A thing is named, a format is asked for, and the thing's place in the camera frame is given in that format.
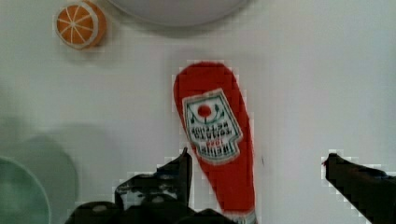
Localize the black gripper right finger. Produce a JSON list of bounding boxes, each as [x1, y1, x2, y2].
[[323, 153, 396, 224]]

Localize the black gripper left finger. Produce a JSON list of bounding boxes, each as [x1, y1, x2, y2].
[[64, 148, 236, 224]]

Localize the red ketchup bottle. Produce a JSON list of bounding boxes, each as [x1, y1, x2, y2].
[[173, 62, 258, 224]]

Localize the green mug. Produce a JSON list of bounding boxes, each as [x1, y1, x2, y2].
[[0, 136, 77, 224]]

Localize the lilac round plate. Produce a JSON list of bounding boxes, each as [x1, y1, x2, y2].
[[107, 0, 248, 27]]

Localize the orange slice toy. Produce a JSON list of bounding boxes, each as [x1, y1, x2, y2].
[[54, 0, 106, 50]]

